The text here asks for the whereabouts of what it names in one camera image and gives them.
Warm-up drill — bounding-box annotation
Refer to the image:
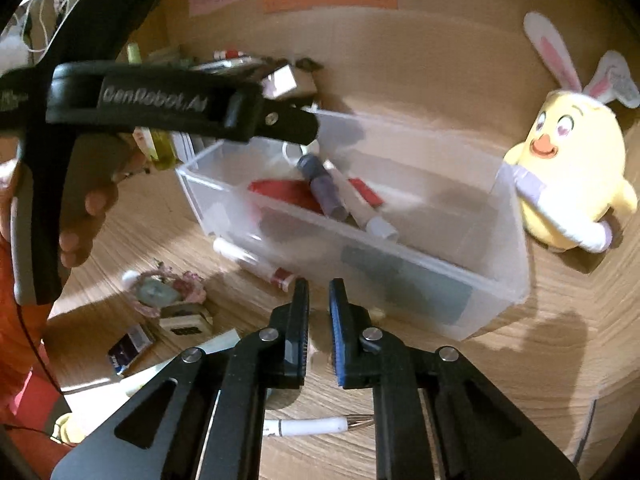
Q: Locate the white pen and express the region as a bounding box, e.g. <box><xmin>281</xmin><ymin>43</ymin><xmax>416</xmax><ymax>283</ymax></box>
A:
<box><xmin>262</xmin><ymin>414</ymin><xmax>374</xmax><ymax>437</ymax></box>

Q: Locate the small stamp block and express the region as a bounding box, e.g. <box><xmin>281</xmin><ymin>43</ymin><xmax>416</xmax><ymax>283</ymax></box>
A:
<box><xmin>158</xmin><ymin>304</ymin><xmax>214</xmax><ymax>340</ymax></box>

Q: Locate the blue Max staple box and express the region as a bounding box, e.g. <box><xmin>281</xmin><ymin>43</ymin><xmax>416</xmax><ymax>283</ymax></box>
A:
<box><xmin>106</xmin><ymin>324</ymin><xmax>155</xmax><ymax>376</ymax></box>

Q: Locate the pink braided hair tie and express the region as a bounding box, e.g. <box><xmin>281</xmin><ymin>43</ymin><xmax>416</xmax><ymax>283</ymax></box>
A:
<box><xmin>121</xmin><ymin>259</ymin><xmax>208</xmax><ymax>319</ymax></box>

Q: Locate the white tube red cap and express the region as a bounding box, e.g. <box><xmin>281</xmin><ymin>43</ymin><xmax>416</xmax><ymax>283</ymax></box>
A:
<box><xmin>212</xmin><ymin>237</ymin><xmax>297</xmax><ymax>292</ymax></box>

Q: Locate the white tape roll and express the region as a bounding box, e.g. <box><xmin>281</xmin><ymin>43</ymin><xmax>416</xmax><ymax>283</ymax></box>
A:
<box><xmin>281</xmin><ymin>141</ymin><xmax>318</xmax><ymax>166</ymax></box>

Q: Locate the pink cosmetic tube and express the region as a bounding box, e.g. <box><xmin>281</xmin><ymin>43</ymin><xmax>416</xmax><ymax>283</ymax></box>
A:
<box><xmin>323</xmin><ymin>159</ymin><xmax>399</xmax><ymax>242</ymax></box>

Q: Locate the red foil pouch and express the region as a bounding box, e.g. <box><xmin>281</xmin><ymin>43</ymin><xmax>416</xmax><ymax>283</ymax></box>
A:
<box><xmin>247</xmin><ymin>178</ymin><xmax>384</xmax><ymax>214</ymax></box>

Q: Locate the purple black tube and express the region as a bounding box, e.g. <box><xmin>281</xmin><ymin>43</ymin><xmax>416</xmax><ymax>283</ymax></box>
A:
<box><xmin>296</xmin><ymin>154</ymin><xmax>349</xmax><ymax>222</ymax></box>

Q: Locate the dark green bottle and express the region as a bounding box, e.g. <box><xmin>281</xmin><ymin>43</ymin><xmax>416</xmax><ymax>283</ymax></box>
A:
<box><xmin>341</xmin><ymin>246</ymin><xmax>472</xmax><ymax>325</ymax></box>

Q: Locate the person's left hand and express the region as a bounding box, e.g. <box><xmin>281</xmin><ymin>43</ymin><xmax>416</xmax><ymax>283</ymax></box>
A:
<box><xmin>1</xmin><ymin>143</ymin><xmax>148</xmax><ymax>280</ymax></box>

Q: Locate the yellow spray bottle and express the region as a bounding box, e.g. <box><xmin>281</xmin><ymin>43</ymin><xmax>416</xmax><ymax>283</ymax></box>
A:
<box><xmin>124</xmin><ymin>41</ymin><xmax>179</xmax><ymax>172</ymax></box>

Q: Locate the stack of books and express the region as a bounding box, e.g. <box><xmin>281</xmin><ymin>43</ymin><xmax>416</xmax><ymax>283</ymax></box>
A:
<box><xmin>144</xmin><ymin>47</ymin><xmax>286</xmax><ymax>78</ymax></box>

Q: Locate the red white marker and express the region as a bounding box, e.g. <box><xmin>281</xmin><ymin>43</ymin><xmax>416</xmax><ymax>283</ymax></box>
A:
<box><xmin>213</xmin><ymin>49</ymin><xmax>245</xmax><ymax>61</ymax></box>

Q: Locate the clear plastic storage bin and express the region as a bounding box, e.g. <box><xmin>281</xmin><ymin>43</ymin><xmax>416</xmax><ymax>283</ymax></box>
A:
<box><xmin>178</xmin><ymin>112</ymin><xmax>530</xmax><ymax>340</ymax></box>

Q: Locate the small white box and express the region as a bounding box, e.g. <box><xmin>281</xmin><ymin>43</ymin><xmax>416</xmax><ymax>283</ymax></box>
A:
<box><xmin>260</xmin><ymin>63</ymin><xmax>318</xmax><ymax>101</ymax></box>

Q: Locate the orange jacket sleeve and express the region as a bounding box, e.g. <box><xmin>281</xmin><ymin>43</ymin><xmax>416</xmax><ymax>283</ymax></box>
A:
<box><xmin>0</xmin><ymin>238</ymin><xmax>74</xmax><ymax>480</ymax></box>

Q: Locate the yellow chick plush toy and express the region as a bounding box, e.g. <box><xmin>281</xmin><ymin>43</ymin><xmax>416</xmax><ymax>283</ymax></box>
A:
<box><xmin>503</xmin><ymin>12</ymin><xmax>639</xmax><ymax>254</ymax></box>

